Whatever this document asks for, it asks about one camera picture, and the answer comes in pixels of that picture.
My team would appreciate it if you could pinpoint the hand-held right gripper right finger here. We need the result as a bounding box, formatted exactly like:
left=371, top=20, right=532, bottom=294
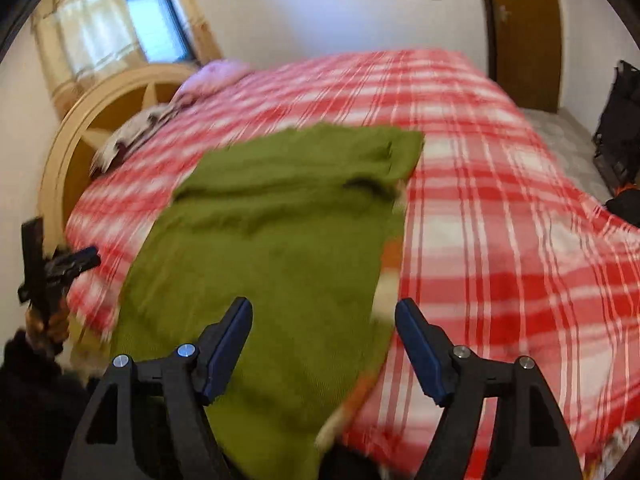
left=395, top=298, right=583, bottom=480

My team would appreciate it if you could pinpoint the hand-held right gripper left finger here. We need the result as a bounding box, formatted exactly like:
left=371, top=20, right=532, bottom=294
left=62, top=297, right=253, bottom=480

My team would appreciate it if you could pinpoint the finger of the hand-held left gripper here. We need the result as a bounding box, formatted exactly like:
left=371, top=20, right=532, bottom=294
left=46, top=245, right=102, bottom=282

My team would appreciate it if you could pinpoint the green striped knit sweater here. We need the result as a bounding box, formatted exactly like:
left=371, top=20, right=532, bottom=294
left=110, top=124, right=426, bottom=480

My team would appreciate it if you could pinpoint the person's left forearm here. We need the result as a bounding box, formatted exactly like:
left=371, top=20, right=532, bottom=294
left=0, top=329, right=108, bottom=480

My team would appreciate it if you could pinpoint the person's left hand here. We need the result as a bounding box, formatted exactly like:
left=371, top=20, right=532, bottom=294
left=25, top=305, right=70, bottom=357

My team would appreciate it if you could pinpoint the red plaid bed sheet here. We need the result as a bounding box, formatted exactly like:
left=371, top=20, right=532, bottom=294
left=65, top=49, right=640, bottom=480

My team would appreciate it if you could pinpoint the cream wooden headboard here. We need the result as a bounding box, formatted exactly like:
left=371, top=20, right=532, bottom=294
left=37, top=62, right=201, bottom=248

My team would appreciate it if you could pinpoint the brown patterned pillow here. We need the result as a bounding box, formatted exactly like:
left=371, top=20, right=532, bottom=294
left=90, top=102, right=187, bottom=175

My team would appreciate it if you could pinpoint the pink pillow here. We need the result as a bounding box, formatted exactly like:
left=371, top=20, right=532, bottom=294
left=177, top=58, right=251, bottom=97

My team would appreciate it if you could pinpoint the wide cream floral curtain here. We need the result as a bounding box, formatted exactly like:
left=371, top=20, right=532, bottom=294
left=31, top=0, right=147, bottom=117

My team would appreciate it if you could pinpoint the black bag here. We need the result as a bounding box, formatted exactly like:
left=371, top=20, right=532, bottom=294
left=604, top=192, right=640, bottom=229

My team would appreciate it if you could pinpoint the window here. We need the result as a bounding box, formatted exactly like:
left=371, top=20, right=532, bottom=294
left=116, top=0, right=197, bottom=64

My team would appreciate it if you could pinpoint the narrow cream floral curtain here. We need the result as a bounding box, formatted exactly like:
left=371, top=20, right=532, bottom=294
left=162, top=0, right=224, bottom=67

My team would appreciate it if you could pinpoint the black folding chair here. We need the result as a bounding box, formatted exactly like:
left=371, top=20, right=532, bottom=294
left=592, top=60, right=640, bottom=187

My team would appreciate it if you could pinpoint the brown wooden door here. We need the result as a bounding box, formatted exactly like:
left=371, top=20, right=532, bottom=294
left=476, top=0, right=567, bottom=114

